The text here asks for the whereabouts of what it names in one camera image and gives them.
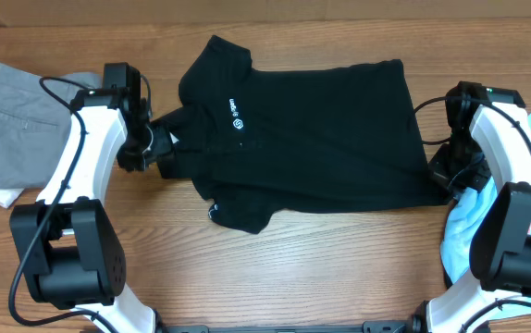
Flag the grey folded trousers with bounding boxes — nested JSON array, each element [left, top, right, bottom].
[[0, 61, 105, 191]]

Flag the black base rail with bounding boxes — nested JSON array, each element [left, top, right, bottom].
[[160, 320, 407, 333]]

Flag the light blue printed t-shirt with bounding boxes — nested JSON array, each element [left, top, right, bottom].
[[439, 78, 531, 320]]

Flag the black polo shirt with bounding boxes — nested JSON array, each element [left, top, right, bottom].
[[155, 36, 446, 234]]

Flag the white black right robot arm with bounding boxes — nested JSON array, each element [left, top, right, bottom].
[[401, 81, 531, 332]]

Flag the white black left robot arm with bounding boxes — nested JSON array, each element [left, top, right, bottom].
[[7, 62, 177, 332]]

